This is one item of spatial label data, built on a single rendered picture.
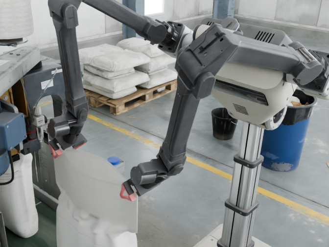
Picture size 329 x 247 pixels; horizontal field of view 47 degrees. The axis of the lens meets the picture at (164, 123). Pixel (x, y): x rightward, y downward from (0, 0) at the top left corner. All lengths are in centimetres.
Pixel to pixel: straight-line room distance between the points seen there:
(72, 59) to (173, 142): 46
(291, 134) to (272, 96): 206
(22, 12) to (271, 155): 268
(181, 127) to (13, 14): 61
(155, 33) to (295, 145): 230
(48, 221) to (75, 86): 112
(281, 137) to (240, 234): 161
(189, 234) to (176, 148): 171
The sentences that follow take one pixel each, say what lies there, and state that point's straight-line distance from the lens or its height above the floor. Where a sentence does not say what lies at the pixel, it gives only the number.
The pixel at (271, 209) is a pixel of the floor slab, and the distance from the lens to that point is 310.
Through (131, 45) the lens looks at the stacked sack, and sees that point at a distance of 504.
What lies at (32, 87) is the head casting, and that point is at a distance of 158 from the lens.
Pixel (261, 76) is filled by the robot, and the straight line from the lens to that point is 136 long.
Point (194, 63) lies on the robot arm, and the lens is 85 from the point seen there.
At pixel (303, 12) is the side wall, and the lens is 944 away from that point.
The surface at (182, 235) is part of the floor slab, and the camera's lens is 273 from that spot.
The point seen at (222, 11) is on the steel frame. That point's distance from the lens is 1007.
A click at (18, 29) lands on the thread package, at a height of 156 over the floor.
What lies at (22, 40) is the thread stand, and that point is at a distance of 134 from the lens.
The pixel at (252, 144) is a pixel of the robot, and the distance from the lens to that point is 170.
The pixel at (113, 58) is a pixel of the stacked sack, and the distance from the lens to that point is 442.
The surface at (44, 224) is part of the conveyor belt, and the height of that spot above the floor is 38.
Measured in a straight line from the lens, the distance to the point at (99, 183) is 142.
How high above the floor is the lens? 181
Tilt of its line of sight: 25 degrees down
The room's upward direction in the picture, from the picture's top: 2 degrees clockwise
